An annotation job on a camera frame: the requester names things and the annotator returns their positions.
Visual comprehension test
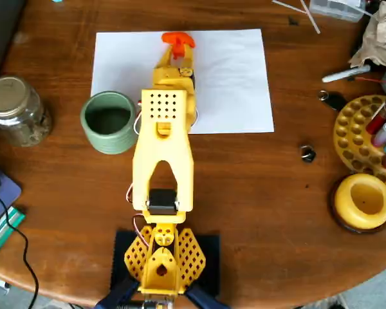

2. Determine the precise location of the white marker pen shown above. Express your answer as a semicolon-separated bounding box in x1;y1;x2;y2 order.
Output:
321;64;372;84

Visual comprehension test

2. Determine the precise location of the white paper sheet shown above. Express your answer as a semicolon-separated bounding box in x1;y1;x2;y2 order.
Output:
90;28;275;135

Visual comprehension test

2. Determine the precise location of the green ribbed ceramic cup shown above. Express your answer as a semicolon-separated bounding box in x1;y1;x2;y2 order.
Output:
80;91;140;156

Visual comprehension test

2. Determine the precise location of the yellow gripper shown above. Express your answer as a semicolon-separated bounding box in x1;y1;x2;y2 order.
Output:
152;44;197;95

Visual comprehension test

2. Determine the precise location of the orange plastic toy boat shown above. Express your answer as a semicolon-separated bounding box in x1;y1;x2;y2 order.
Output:
161;31;197;61

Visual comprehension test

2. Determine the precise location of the yellow perforated robot base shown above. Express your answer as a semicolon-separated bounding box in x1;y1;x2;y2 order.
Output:
124;224;208;290

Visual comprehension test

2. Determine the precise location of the red lighter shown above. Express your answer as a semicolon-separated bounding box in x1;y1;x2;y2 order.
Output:
365;102;386;135

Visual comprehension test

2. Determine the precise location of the clear plastic box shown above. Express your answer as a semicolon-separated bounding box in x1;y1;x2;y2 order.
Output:
308;0;372;23

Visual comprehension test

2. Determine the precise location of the grey upholstered furniture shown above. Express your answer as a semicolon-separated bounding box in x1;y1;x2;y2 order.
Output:
0;0;27;85

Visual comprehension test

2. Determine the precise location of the yellow ring-shaped candle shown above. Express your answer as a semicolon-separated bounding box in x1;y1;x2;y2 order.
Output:
335;173;386;230

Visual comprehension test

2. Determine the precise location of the crumpled brown paper bag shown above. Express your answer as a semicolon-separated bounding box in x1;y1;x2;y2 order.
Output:
348;1;386;73

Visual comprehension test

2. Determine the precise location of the white thin stick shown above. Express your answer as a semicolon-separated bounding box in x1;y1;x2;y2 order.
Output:
271;0;308;15
300;0;321;34

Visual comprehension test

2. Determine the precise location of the glass jar with gold lid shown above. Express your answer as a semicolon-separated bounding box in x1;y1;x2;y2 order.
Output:
0;75;53;148

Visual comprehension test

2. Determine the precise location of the green and white book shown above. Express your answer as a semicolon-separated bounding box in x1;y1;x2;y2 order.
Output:
0;205;27;260

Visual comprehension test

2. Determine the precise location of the purple notebook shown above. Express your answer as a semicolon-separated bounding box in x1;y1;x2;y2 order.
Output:
0;173;23;228

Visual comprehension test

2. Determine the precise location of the black mat under robot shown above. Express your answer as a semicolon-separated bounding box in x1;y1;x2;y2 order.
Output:
110;228;221;299

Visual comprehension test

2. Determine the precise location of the black power cable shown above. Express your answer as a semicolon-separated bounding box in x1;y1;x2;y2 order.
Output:
0;189;40;309

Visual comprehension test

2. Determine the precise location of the small black binder clip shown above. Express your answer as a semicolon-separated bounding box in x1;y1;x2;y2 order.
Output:
297;145;317;164

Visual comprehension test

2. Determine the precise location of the pink lighter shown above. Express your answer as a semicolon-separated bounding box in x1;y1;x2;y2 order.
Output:
372;120;386;147

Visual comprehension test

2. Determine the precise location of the black key fob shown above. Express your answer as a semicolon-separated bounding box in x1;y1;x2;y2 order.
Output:
318;89;347;112

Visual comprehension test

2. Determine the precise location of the yellow round tray with holes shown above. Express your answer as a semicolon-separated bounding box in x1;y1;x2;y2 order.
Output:
333;95;386;188

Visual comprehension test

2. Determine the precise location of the red thin wire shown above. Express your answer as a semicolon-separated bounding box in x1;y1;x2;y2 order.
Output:
354;76;386;86

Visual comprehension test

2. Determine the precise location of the blue clamp handle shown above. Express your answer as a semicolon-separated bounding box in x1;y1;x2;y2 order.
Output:
95;277;140;309
183;285;230;309

